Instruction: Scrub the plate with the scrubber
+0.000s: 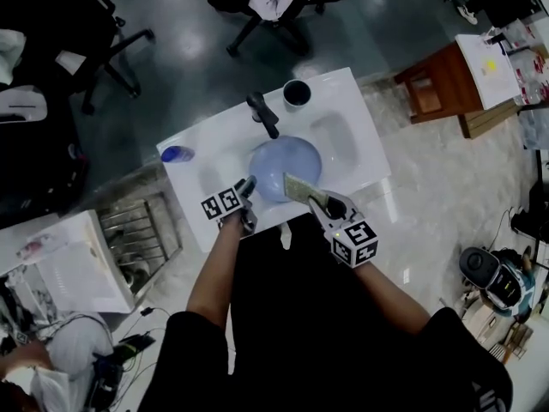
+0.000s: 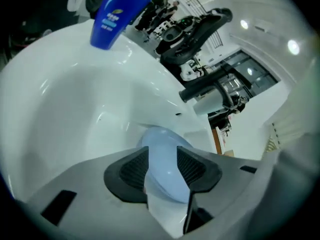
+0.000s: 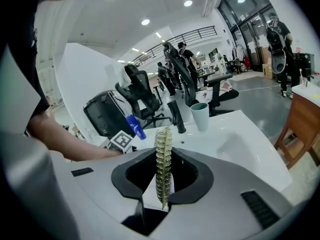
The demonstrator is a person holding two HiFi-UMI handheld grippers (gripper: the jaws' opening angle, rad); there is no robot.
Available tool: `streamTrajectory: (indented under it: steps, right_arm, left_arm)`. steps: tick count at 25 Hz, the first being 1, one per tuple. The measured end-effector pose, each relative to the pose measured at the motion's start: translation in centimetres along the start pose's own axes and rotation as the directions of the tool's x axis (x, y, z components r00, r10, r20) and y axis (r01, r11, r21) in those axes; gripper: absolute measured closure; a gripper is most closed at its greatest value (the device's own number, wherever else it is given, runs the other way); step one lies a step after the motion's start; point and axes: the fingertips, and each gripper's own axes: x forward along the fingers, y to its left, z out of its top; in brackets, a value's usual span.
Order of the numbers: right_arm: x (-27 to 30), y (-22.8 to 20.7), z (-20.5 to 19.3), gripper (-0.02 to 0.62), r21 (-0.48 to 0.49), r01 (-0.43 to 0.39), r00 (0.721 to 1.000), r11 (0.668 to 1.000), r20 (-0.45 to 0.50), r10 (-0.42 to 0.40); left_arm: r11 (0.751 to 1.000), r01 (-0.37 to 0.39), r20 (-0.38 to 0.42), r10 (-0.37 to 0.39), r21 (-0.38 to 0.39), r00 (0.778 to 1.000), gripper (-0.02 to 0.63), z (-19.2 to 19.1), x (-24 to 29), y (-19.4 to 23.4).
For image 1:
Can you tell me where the person's left forearm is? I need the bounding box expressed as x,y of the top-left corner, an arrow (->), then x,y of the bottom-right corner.
186,212 -> 241,330

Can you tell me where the black floor cable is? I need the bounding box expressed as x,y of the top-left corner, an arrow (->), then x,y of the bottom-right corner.
488,206 -> 516,252

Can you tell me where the steel rack stand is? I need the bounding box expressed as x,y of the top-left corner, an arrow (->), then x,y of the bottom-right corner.
92,191 -> 184,295

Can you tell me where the brown wooden cabinet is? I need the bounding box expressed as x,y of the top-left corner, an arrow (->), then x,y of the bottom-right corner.
394,43 -> 488,124

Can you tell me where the black mesh office chair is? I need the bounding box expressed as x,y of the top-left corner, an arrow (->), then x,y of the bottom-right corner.
0,0 -> 155,115
201,0 -> 356,58

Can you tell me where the white sink with metal rack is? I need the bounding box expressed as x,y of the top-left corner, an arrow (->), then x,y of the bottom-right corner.
0,210 -> 138,315

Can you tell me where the black and white appliance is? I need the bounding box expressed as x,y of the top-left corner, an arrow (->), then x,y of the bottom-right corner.
0,86 -> 91,227

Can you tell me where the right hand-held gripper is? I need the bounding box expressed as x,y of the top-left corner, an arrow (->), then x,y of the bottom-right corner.
307,190 -> 379,270

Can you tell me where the white cloth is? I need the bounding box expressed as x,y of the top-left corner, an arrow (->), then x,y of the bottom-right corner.
0,27 -> 25,85

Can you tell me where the black faucet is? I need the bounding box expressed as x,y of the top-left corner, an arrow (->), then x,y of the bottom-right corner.
245,91 -> 281,140

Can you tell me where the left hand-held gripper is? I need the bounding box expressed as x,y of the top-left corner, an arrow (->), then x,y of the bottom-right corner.
200,174 -> 259,235

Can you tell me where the blue bottle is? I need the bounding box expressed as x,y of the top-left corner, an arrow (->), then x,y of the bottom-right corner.
160,145 -> 196,164

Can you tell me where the pale teal cup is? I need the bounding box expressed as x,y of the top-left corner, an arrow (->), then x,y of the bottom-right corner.
282,79 -> 312,112

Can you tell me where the large blue plate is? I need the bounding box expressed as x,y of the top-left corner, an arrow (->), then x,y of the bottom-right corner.
248,136 -> 323,204

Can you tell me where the white ceramic sink basin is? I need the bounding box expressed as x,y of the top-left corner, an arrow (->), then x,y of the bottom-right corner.
156,67 -> 392,253

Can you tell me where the wooden pallet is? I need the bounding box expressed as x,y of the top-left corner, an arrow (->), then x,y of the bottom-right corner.
458,99 -> 533,140

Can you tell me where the yellow-green sponge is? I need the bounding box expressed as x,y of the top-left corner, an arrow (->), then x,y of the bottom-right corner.
282,172 -> 327,205

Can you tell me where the person's right forearm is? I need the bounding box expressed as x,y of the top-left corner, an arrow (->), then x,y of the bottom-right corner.
353,264 -> 432,336

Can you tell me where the person's black clothing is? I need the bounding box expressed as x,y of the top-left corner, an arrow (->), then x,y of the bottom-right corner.
139,212 -> 514,412

